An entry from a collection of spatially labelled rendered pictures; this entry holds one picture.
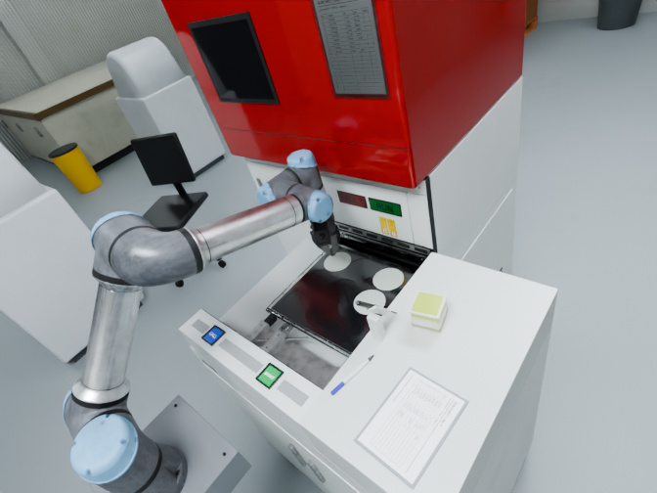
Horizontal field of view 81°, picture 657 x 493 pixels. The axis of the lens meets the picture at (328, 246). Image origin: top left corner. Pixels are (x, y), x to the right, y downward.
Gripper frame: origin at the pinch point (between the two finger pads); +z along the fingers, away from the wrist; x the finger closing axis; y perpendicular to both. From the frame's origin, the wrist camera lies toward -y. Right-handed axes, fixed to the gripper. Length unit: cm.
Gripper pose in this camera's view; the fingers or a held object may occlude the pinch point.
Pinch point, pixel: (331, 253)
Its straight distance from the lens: 124.5
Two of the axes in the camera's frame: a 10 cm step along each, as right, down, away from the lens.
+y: -0.6, -6.3, 7.8
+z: 2.6, 7.4, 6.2
